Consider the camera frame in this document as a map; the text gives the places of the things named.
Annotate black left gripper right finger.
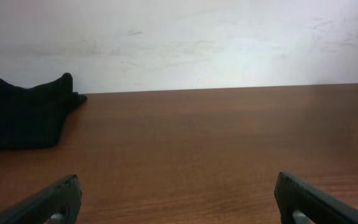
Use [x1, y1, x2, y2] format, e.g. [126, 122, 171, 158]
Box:
[274, 172, 358, 224]

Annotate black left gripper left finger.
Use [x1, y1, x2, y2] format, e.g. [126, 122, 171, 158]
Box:
[0, 174, 82, 224]

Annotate folded black garment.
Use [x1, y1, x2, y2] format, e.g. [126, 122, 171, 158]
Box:
[0, 73, 87, 149]

